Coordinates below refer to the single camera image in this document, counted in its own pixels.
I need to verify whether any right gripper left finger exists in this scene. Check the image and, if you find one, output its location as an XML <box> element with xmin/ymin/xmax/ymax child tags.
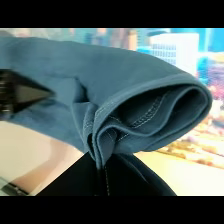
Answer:
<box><xmin>36</xmin><ymin>152</ymin><xmax>101</xmax><ymax>197</ymax></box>

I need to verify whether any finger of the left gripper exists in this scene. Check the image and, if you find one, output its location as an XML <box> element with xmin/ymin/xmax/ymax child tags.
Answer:
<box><xmin>13</xmin><ymin>78</ymin><xmax>56</xmax><ymax>113</ymax></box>

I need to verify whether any blue T-shirt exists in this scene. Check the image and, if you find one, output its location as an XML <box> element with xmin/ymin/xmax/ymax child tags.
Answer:
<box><xmin>0</xmin><ymin>35</ymin><xmax>214</xmax><ymax>197</ymax></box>

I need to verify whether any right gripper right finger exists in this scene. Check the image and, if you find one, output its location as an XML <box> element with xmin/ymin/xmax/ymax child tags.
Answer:
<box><xmin>106</xmin><ymin>153</ymin><xmax>178</xmax><ymax>197</ymax></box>

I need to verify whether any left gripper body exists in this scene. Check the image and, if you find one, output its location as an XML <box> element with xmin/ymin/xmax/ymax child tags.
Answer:
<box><xmin>0</xmin><ymin>68</ymin><xmax>16</xmax><ymax>118</ymax></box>

